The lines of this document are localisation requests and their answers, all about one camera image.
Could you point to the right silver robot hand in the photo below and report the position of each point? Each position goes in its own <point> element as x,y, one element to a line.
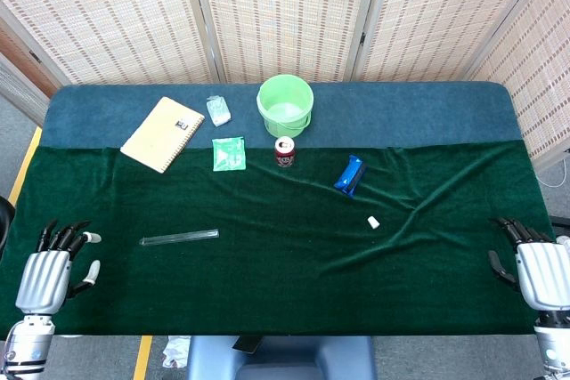
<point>545,273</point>

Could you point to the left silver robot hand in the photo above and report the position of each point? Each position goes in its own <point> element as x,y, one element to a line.
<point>42,280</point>

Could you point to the clear glass test tube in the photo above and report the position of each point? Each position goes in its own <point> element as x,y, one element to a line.
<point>178,237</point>

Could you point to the small white cap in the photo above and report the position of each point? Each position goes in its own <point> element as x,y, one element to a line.
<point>373,222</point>

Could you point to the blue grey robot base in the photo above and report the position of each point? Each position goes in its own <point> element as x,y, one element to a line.
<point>285,360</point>

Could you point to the white plastic object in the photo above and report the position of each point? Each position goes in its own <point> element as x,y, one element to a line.
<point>564,240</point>

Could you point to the black round chair part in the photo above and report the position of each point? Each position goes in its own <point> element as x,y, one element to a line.
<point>5,224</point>

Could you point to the yellow floor tape strip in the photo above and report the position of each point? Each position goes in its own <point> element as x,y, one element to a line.
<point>142,358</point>
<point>24,166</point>

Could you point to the crumpled white paper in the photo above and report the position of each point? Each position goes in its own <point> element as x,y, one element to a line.
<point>176,351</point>

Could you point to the tan spiral notebook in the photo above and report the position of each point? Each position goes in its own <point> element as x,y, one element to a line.
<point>162,133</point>

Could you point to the grey reed screen panel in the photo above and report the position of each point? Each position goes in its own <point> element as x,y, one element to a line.
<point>18,91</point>

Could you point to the woven reed screen panel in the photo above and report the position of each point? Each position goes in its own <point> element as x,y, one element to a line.
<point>285,15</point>
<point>543,64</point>
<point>111,19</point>
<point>445,15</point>

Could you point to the blue table cover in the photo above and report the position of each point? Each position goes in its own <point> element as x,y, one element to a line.
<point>401,113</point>

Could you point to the blue snack packet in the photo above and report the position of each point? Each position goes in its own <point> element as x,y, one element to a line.
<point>349,175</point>

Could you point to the brown wooden door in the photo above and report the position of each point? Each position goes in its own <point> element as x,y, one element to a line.
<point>22,62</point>

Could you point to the green sachet packet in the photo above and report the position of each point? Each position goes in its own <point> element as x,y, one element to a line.
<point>229,155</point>

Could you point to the dark green velvet cloth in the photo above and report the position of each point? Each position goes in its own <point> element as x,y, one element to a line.
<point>267,286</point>

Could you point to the clear plastic tissue pack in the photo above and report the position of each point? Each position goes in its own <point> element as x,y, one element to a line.
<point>218,111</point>

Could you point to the red soda can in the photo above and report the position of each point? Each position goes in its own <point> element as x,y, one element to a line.
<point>285,155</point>

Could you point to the light green plastic bucket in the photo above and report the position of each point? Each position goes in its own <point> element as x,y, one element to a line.
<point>285,106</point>

